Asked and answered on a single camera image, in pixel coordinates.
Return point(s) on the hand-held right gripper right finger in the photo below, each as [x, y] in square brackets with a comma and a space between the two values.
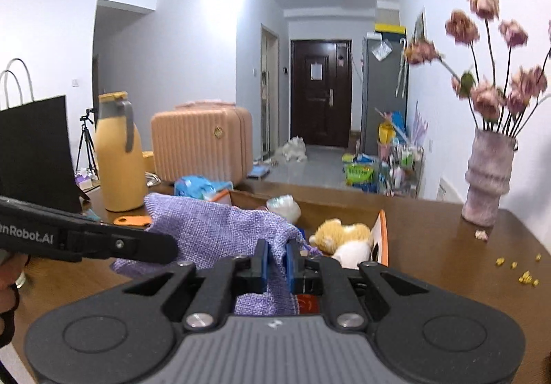
[291, 265]

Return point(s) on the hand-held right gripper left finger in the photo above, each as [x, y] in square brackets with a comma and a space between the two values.
[263, 265]

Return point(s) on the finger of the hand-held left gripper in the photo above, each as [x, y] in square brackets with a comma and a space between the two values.
[107, 244]

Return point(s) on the white and yellow plush sheep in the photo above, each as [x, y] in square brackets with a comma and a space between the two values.
[340, 235]

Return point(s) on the cardboard box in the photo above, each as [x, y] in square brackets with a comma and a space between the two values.
[335, 212]

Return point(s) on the purple cloth bag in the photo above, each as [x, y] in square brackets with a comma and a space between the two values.
[206, 225]

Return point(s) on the person's left hand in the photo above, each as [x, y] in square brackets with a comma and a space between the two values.
[8, 272]

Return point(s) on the clear plastic bag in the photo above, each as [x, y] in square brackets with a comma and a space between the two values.
[282, 207]

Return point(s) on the yellow thermos jug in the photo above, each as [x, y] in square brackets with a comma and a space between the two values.
[118, 160]

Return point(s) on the blue pet feeder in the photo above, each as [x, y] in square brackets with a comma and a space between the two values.
[259, 171]

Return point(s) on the blue tissue packet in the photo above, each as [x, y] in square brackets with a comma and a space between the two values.
[198, 186]

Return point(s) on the green bag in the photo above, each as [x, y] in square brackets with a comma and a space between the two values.
[358, 175]

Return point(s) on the black paper bag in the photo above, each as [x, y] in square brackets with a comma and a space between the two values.
[34, 151]

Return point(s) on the black tripod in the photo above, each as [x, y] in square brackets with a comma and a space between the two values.
[87, 116]

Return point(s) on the pink ribbed suitcase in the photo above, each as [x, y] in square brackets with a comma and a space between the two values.
[198, 143]

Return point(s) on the dark brown door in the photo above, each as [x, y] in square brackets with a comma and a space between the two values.
[320, 113]

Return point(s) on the yellow container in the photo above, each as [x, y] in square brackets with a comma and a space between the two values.
[386, 132]

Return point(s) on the grey refrigerator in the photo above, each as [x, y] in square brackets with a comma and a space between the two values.
[379, 100]

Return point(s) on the purple wrapping paper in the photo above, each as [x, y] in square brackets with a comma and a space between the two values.
[418, 124]

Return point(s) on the fallen pink petal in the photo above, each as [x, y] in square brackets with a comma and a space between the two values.
[481, 234]

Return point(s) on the white door notice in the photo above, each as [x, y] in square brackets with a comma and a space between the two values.
[317, 71]

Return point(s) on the pale pink ribbed vase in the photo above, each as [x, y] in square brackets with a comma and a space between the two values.
[488, 177]

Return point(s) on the hanging umbrella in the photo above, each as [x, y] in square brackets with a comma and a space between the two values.
[401, 65]

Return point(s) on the clear hanging pouch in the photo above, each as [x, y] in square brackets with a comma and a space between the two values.
[381, 50]

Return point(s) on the yellow crumbs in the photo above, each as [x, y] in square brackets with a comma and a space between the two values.
[525, 277]

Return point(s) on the bunch of dried pink roses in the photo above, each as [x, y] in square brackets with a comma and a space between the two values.
[484, 98]

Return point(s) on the yellow box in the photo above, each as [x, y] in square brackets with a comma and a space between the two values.
[389, 28]

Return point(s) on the framed wall picture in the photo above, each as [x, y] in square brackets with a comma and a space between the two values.
[420, 25]

